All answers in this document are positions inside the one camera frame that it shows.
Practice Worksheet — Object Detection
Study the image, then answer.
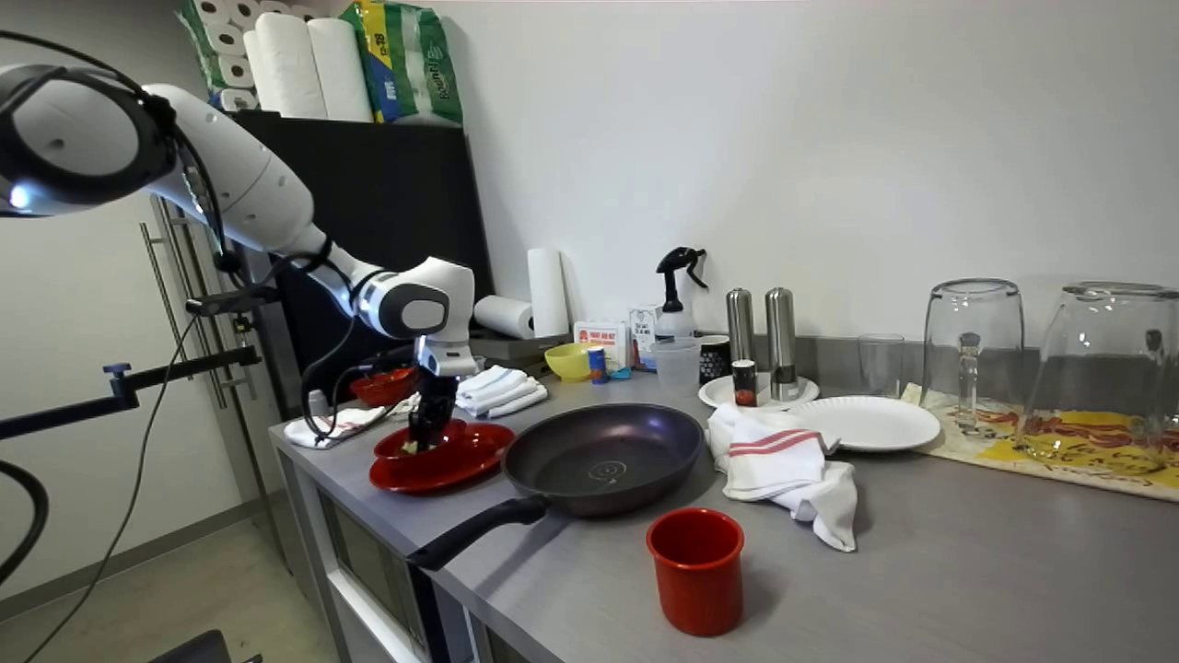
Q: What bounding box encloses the toilet paper pack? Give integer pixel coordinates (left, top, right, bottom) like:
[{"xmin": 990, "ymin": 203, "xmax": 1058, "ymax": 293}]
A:
[{"xmin": 176, "ymin": 0, "xmax": 261, "ymax": 112}]

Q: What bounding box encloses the grey tray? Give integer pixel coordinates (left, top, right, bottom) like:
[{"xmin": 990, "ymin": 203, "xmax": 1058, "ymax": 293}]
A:
[{"xmin": 471, "ymin": 325, "xmax": 576, "ymax": 370}]

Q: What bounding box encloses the grey counter cabinet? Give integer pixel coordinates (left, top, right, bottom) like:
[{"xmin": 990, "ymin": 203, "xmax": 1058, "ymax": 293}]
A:
[{"xmin": 268, "ymin": 445, "xmax": 493, "ymax": 663}]

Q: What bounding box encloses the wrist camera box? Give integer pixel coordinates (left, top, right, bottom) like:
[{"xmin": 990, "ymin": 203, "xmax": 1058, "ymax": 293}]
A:
[{"xmin": 415, "ymin": 333, "xmax": 484, "ymax": 378}]

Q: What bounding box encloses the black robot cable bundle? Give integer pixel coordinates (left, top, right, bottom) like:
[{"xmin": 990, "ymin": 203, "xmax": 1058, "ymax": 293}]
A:
[{"xmin": 296, "ymin": 236, "xmax": 426, "ymax": 448}]

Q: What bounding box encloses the green plastic package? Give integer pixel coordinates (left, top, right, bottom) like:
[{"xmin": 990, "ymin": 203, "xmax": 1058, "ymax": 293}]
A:
[{"xmin": 339, "ymin": 0, "xmax": 467, "ymax": 128}]

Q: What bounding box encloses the large white paper roll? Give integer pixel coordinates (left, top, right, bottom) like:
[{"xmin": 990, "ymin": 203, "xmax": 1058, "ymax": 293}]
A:
[
  {"xmin": 238, "ymin": 9, "xmax": 327, "ymax": 120},
  {"xmin": 307, "ymin": 14, "xmax": 375, "ymax": 126}
]

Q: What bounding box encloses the white spray bottle black nozzle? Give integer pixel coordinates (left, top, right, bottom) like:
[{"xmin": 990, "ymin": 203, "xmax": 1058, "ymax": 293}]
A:
[{"xmin": 649, "ymin": 244, "xmax": 712, "ymax": 402}]

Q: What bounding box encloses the red cup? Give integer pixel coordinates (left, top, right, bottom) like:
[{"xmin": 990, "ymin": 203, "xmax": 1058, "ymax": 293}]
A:
[{"xmin": 646, "ymin": 505, "xmax": 749, "ymax": 640}]

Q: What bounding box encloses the black frying pan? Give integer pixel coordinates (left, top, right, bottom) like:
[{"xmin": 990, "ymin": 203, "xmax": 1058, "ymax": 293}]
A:
[{"xmin": 405, "ymin": 402, "xmax": 712, "ymax": 574}]

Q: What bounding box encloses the red plate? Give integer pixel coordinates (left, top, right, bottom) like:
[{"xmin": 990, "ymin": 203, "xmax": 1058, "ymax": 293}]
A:
[{"xmin": 366, "ymin": 417, "xmax": 518, "ymax": 499}]

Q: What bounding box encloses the yellow bowl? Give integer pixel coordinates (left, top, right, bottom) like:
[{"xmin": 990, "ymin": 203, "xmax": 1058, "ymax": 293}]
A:
[{"xmin": 541, "ymin": 340, "xmax": 597, "ymax": 384}]

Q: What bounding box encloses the small white cloth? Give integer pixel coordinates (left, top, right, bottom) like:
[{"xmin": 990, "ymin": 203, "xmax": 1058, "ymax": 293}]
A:
[{"xmin": 284, "ymin": 402, "xmax": 391, "ymax": 448}]

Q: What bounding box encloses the black boom rod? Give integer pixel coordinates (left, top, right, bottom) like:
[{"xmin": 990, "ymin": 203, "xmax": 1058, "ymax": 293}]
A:
[{"xmin": 0, "ymin": 342, "xmax": 264, "ymax": 441}]

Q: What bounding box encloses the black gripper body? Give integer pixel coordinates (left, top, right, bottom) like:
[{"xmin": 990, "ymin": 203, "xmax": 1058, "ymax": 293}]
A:
[{"xmin": 405, "ymin": 369, "xmax": 459, "ymax": 427}]

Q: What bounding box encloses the small red container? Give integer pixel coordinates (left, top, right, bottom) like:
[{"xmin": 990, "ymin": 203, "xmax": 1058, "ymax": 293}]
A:
[{"xmin": 346, "ymin": 364, "xmax": 420, "ymax": 411}]

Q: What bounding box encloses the upturned clear wine glass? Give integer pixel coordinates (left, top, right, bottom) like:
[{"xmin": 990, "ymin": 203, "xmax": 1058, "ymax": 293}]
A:
[
  {"xmin": 1026, "ymin": 279, "xmax": 1179, "ymax": 454},
  {"xmin": 916, "ymin": 276, "xmax": 1029, "ymax": 441}
]

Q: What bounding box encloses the white towel red stripe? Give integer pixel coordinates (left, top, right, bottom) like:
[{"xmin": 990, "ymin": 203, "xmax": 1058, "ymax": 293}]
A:
[{"xmin": 701, "ymin": 402, "xmax": 864, "ymax": 554}]

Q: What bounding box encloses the white paper towel roll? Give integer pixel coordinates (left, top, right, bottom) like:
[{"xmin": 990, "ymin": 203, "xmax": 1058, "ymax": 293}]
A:
[
  {"xmin": 471, "ymin": 289, "xmax": 541, "ymax": 342},
  {"xmin": 528, "ymin": 244, "xmax": 571, "ymax": 342}
]

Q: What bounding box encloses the black base board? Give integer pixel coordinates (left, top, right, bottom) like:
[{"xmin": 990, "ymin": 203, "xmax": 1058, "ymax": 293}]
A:
[{"xmin": 145, "ymin": 627, "xmax": 268, "ymax": 663}]

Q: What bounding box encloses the red bowl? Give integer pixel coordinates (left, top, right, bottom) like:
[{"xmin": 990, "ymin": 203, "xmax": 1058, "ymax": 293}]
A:
[{"xmin": 380, "ymin": 419, "xmax": 489, "ymax": 465}]

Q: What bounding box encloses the black cabinet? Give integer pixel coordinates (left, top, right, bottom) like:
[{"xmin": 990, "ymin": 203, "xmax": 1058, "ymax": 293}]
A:
[{"xmin": 197, "ymin": 106, "xmax": 493, "ymax": 370}]

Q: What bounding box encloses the large white plate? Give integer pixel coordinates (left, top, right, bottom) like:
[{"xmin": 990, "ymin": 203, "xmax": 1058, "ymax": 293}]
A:
[{"xmin": 784, "ymin": 395, "xmax": 948, "ymax": 457}]

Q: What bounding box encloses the steel shaker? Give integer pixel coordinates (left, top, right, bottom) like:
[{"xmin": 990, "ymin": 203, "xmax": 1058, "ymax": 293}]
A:
[
  {"xmin": 724, "ymin": 283, "xmax": 758, "ymax": 369},
  {"xmin": 764, "ymin": 283, "xmax": 805, "ymax": 406}
]

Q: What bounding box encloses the white towel blue stripe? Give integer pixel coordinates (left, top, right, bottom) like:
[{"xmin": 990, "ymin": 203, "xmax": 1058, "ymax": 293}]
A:
[{"xmin": 453, "ymin": 360, "xmax": 552, "ymax": 422}]

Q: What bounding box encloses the small white plate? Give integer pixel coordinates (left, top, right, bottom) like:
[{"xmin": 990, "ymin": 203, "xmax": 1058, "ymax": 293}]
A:
[{"xmin": 698, "ymin": 369, "xmax": 821, "ymax": 411}]

